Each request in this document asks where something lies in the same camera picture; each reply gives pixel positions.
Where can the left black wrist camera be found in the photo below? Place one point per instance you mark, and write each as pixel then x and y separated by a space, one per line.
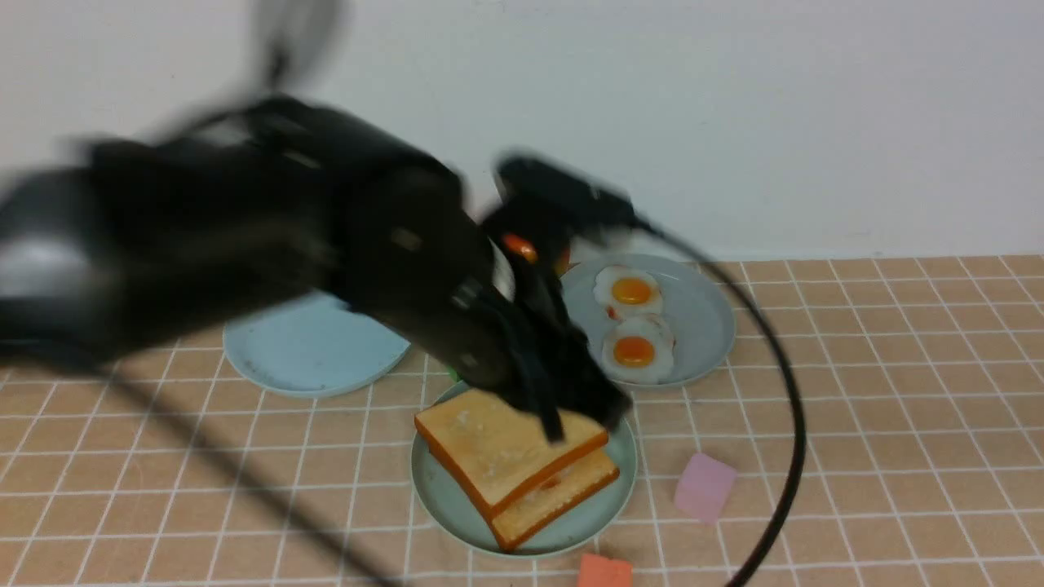
pixel 545 205

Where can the mint green plate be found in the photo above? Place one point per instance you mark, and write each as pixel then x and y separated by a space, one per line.
pixel 449 506

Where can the orange fruit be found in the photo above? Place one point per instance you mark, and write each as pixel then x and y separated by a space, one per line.
pixel 520 247

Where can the light blue plate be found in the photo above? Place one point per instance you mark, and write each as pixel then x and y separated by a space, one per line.
pixel 312 348

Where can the fried egg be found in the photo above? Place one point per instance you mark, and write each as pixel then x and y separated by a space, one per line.
pixel 639 350
pixel 625 292
pixel 551 482

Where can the pink cube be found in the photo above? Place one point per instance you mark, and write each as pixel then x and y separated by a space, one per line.
pixel 703 488

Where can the toast slice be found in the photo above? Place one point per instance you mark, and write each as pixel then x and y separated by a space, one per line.
pixel 529 514
pixel 496 453

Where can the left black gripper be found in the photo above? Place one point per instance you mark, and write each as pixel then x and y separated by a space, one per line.
pixel 417 263

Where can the grey-blue plate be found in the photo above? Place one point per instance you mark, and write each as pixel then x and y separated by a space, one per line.
pixel 694 307

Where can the checkered orange tablecloth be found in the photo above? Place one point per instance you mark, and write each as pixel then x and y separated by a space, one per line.
pixel 922 387

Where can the red-orange cube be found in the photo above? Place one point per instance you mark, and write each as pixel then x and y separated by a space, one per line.
pixel 600 571

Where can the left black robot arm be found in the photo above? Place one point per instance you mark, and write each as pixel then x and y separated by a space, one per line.
pixel 270 199

